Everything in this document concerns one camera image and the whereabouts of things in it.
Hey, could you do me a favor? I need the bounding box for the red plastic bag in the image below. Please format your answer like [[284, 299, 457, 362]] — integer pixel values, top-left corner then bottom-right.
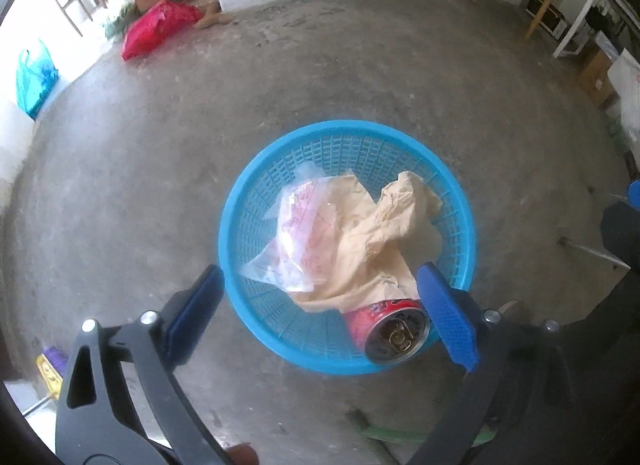
[[120, 0, 203, 61]]

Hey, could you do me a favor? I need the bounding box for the cardboard box on floor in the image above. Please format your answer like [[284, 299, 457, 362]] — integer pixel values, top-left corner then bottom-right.
[[577, 50, 616, 107]]

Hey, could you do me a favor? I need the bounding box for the blue plastic basket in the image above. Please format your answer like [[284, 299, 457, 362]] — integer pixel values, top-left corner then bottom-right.
[[218, 120, 476, 375]]

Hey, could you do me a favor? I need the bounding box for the red soda can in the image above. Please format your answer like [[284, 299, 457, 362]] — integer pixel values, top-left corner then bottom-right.
[[343, 298, 431, 365]]

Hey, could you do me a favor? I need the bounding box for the clear bag with red print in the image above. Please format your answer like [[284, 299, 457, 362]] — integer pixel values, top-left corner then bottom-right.
[[240, 162, 337, 294]]

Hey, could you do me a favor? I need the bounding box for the crumpled tan paper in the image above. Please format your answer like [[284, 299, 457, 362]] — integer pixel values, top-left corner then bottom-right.
[[290, 170, 444, 313]]

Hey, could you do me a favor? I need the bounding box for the blue plastic bag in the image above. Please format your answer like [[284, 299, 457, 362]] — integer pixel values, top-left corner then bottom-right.
[[15, 40, 60, 120]]

